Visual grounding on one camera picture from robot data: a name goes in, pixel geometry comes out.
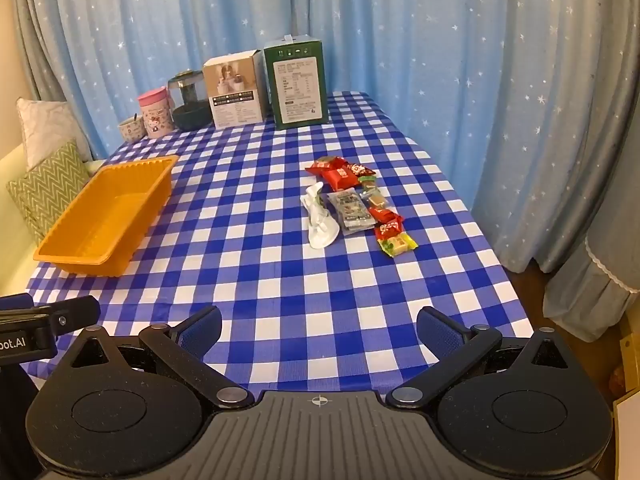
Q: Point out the green yellow snack packet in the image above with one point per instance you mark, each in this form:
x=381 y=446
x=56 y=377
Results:
x=398 y=245

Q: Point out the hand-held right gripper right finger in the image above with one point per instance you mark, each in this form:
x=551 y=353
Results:
x=440 y=332

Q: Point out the grey curtain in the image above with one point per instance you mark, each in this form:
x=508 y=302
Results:
x=45 y=35

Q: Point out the tan cardboard box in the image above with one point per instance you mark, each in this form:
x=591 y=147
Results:
x=627 y=425

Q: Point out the blue starry curtain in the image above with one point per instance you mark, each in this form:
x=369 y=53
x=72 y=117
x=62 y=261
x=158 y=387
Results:
x=400 y=35

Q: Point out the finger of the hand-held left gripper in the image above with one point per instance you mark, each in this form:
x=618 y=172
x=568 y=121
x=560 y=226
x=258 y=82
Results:
x=65 y=314
x=15 y=301

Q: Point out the green brown snack packet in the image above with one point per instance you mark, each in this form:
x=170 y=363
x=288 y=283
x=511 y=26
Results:
x=372 y=192

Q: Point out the grey cloth with lace trim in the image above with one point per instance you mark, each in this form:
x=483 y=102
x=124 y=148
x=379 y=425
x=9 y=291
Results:
x=585 y=280

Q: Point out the metal spoon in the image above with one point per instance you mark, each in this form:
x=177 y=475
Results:
x=136 y=118

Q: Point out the white plastic wrapper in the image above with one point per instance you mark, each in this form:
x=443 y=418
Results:
x=317 y=217

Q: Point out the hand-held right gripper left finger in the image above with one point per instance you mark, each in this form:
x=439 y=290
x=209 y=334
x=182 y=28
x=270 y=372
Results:
x=200 y=332

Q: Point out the white beige product box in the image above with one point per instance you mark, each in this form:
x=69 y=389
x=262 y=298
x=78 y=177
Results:
x=235 y=95

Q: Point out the orange plastic tray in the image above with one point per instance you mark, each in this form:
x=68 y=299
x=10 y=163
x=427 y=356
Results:
x=75 y=260

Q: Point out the dark glass jar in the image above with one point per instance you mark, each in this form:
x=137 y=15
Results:
x=190 y=105

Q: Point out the small patterned mug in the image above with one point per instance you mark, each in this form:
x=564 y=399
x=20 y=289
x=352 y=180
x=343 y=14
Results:
x=131 y=132

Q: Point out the green zigzag pillow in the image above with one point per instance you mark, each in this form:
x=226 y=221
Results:
x=47 y=190

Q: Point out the green carton box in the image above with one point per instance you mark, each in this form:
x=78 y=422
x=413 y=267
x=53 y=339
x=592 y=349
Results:
x=300 y=90

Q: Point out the pink cartoon cup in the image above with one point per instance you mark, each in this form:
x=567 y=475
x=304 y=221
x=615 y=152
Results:
x=157 y=115

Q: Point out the blue white checkered tablecloth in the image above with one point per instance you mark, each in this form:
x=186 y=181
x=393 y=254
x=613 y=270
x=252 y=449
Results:
x=250 y=270

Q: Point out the white pillow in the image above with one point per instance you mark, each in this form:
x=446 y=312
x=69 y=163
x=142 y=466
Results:
x=47 y=127

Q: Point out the grey snack packet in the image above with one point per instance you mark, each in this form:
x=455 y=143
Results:
x=347 y=202
x=356 y=223

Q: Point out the pale yellow sofa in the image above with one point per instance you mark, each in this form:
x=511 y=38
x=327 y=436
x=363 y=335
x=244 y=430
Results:
x=15 y=260

